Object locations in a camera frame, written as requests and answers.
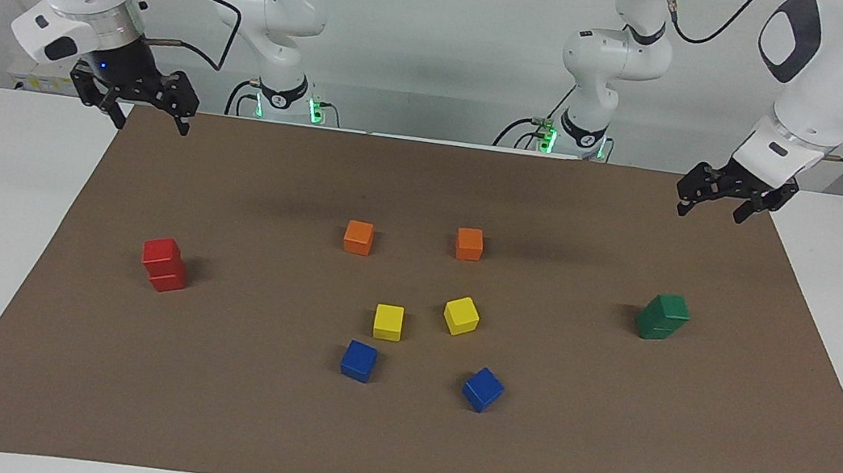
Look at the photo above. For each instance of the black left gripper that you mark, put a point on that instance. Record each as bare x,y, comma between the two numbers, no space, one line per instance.
746,186

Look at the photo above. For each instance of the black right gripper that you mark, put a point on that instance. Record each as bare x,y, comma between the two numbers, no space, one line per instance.
124,67

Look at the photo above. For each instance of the green wooden cube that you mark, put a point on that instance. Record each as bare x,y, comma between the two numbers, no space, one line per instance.
652,329
672,309

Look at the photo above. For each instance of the red wooden cube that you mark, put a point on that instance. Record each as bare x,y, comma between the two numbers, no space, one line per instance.
167,281
161,253

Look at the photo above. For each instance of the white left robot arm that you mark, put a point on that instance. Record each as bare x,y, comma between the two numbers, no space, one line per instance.
824,86

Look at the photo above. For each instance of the white power strip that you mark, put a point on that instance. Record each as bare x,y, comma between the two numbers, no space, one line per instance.
43,82

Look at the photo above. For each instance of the orange wooden cube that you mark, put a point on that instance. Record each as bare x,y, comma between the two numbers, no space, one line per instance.
469,244
359,237

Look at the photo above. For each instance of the yellow wooden cube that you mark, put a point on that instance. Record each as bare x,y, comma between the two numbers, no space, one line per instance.
388,322
461,315

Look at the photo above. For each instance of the blue wooden cube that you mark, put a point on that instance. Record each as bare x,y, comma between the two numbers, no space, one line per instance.
483,389
359,360

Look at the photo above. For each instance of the brown paper table mat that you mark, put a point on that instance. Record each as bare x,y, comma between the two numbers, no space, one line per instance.
394,445

